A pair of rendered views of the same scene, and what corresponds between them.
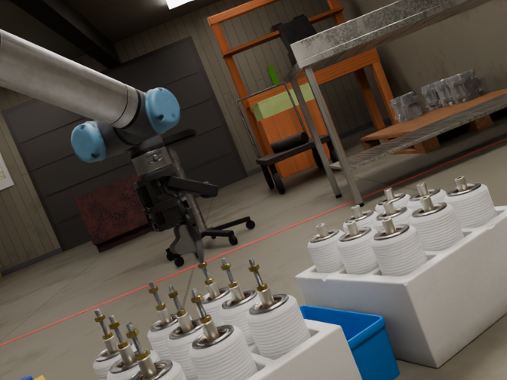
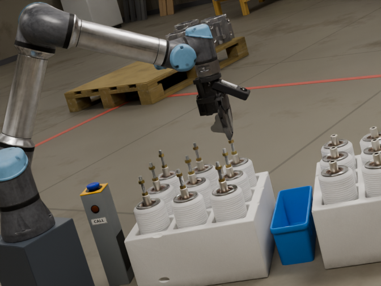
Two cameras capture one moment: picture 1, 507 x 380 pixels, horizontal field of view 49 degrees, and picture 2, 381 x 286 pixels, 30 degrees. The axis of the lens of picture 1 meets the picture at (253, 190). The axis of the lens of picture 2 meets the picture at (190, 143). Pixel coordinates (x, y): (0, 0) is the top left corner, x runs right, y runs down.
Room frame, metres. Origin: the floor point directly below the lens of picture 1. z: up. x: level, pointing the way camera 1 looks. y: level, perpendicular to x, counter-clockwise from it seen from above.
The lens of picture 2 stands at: (-0.46, -1.25, 0.92)
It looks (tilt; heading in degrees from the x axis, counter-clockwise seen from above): 15 degrees down; 44
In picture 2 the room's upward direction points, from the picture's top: 15 degrees counter-clockwise
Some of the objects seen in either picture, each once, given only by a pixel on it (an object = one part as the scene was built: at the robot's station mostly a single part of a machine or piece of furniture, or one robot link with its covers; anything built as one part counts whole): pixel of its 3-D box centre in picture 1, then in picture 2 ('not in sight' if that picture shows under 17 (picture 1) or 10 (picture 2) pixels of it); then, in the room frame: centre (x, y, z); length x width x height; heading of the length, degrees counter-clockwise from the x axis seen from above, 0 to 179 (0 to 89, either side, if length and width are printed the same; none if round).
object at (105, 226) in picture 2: not in sight; (109, 235); (0.81, 0.43, 0.16); 0.07 x 0.07 x 0.31; 28
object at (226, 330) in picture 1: (213, 337); (185, 197); (0.90, 0.16, 0.25); 0.08 x 0.08 x 0.01
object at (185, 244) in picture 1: (188, 246); (220, 127); (1.14, 0.17, 0.38); 0.06 x 0.03 x 0.09; 112
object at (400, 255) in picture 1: (407, 273); (341, 201); (1.10, -0.23, 0.16); 0.10 x 0.10 x 0.18
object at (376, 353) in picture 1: (330, 347); (296, 223); (1.14, -0.03, 0.06); 0.30 x 0.11 x 0.12; 28
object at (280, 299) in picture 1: (268, 304); (224, 190); (0.96, 0.05, 0.25); 0.08 x 0.08 x 0.01
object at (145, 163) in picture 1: (152, 163); (207, 68); (1.16, 0.17, 0.56); 0.08 x 0.08 x 0.05
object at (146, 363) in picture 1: (147, 366); (147, 200); (0.85, 0.26, 0.26); 0.02 x 0.02 x 0.03
